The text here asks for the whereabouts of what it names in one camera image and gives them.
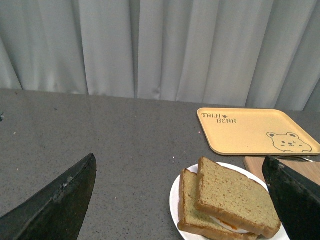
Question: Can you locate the white round plate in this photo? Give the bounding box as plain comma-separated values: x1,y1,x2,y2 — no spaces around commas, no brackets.
169,162,289,240

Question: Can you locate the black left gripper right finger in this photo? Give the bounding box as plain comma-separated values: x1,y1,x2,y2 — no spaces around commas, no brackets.
262,155,320,240

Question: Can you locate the fried egg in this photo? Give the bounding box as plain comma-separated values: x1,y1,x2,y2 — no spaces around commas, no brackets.
210,216,249,234

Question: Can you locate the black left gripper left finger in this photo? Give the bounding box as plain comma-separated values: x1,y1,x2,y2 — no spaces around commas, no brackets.
0,153,97,240

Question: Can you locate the wooden cutting board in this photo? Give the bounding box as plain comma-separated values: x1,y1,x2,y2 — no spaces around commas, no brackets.
243,156,320,185

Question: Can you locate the grey curtain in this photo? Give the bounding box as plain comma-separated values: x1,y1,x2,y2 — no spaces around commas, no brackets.
0,0,320,112

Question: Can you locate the metal cutting board handle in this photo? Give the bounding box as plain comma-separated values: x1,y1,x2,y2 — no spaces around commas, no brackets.
275,155,313,163

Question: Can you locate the bread slice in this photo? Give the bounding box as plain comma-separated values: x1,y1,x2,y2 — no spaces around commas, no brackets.
177,169,258,240
195,157,281,239

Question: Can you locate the yellow bear tray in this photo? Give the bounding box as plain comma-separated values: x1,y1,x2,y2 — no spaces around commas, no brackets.
197,107,320,156

